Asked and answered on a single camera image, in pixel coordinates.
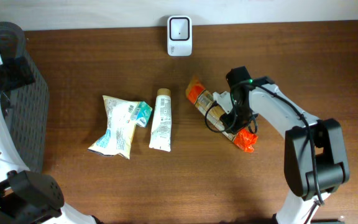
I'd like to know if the orange spaghetti packet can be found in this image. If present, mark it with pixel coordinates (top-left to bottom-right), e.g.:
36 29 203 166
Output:
185 75 259 154

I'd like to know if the white cream tube gold cap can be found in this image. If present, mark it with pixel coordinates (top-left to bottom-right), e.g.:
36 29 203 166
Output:
149 88 172 152

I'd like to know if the teal small packet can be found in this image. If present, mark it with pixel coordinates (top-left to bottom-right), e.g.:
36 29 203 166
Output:
131 101 152 128

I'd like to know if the white snack bag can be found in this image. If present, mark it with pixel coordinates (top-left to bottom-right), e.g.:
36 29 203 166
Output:
88 95 139 159

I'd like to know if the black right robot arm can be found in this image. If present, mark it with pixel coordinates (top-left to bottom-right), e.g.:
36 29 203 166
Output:
213 67 350 223

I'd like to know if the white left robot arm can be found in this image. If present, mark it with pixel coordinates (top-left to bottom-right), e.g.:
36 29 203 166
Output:
0 22 98 223

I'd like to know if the white barcode scanner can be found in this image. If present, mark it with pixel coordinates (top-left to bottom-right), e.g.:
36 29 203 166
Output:
167 16 193 57

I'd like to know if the dark grey plastic basket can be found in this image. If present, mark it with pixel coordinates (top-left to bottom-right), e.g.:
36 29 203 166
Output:
0 22 50 172

